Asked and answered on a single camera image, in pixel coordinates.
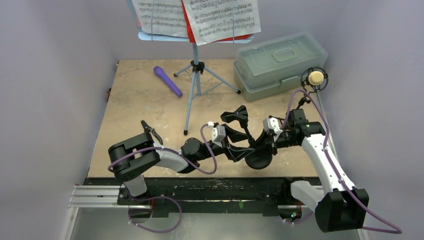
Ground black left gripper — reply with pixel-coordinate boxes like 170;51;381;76
195;125;255;162

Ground black round-base microphone stand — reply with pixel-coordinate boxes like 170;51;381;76
220;105;273;170

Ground purple toy microphone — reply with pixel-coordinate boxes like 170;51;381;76
153;66;183;98

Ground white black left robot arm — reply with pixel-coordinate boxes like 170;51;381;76
107;121;256;205

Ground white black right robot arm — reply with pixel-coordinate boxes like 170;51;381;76
245;108;369;233

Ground black tripod microphone stand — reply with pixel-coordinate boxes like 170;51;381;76
296;87;312;109

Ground translucent green storage box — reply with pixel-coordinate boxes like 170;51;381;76
233;31;328;102

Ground light blue music stand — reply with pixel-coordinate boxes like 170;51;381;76
125;0;255;136

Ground black pliers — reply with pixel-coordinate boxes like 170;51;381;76
140;120;163;145

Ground red folder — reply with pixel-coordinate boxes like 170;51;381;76
181;1;254;44

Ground right sheet music page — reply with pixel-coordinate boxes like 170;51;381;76
183;0;261;46

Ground sheet music page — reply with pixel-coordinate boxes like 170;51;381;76
183;0;261;46
131;0;188;38

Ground left sheet music page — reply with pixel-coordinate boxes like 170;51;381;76
131;0;188;38

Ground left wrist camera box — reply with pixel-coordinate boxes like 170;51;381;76
207;121;226;148

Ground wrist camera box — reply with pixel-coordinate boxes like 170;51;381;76
207;121;226;148
262;117;283;138

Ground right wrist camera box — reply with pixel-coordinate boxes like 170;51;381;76
262;117;283;138

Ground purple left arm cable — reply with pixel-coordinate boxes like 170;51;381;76
107;124;219;175

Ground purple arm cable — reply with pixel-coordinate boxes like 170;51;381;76
107;124;219;175
279;89;403;235

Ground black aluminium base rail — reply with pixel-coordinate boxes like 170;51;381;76
70;177;309;220

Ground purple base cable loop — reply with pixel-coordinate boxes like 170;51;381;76
127;195;183;234

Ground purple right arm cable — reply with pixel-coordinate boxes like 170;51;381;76
279;89;403;235

